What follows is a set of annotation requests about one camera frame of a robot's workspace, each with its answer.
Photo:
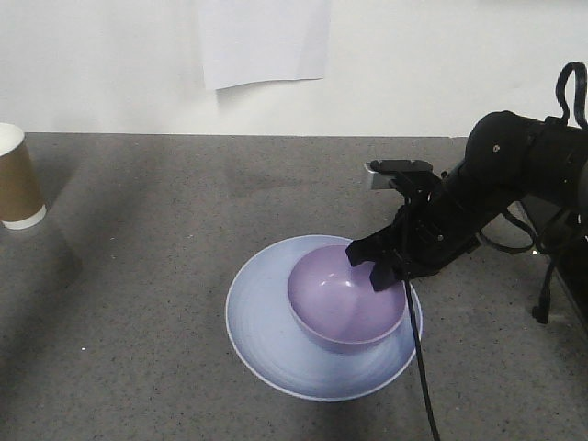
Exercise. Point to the brown paper cup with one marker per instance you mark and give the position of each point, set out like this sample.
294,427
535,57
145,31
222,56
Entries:
22,204

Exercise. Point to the light blue plate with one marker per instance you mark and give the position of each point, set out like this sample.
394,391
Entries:
266,337

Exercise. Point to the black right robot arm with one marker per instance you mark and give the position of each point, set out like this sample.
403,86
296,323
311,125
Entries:
507,157

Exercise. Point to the purple plastic bowl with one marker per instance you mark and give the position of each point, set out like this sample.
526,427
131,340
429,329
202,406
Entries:
335,305

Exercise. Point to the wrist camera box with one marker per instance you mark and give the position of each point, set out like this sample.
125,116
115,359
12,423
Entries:
397,174

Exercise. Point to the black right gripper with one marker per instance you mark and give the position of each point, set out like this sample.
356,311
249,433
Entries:
429,232

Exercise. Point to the white paper sheet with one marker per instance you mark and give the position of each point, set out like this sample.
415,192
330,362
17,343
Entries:
246,42

